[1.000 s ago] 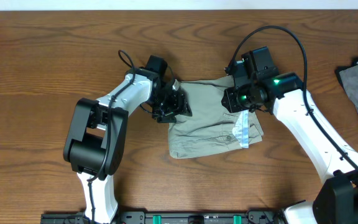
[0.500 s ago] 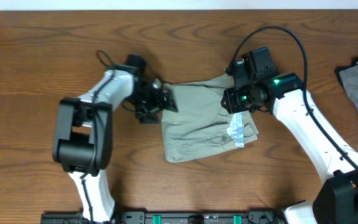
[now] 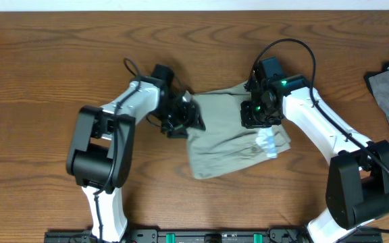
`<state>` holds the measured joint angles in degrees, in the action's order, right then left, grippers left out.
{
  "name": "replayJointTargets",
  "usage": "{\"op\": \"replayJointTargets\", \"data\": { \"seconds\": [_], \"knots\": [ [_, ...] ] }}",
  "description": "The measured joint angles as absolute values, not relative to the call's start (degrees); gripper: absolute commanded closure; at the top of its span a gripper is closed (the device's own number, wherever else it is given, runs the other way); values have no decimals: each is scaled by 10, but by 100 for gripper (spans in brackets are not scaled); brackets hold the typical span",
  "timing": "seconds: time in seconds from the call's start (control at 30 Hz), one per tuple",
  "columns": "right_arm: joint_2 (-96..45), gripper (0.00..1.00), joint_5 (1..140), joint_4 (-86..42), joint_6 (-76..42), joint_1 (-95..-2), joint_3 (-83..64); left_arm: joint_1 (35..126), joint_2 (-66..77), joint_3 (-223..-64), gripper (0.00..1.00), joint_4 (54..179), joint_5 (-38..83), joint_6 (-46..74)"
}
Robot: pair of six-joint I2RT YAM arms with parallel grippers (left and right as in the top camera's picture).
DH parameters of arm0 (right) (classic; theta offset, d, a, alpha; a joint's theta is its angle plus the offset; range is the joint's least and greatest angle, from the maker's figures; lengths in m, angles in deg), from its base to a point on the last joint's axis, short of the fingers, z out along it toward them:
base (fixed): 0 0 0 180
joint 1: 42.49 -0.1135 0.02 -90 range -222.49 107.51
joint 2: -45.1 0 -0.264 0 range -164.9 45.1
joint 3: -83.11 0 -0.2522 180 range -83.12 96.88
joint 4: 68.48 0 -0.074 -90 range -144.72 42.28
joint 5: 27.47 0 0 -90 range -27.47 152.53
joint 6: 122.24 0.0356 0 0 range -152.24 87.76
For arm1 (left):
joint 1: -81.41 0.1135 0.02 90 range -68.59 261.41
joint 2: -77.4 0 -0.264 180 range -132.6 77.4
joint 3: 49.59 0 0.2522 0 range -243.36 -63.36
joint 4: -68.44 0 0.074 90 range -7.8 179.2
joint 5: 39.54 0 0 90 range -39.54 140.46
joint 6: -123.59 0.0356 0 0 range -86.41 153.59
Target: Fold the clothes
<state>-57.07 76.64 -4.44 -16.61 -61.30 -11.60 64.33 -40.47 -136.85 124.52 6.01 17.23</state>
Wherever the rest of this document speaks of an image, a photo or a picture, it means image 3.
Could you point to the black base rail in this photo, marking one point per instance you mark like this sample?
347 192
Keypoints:
273 235

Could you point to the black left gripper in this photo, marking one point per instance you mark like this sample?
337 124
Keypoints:
187 121

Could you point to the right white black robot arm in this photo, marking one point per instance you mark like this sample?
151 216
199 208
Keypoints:
357 190

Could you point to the khaki green shorts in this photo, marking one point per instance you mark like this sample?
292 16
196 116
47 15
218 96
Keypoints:
225 146

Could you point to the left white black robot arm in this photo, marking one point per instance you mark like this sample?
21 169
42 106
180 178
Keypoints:
101 149

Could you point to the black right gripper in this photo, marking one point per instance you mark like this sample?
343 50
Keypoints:
248 120

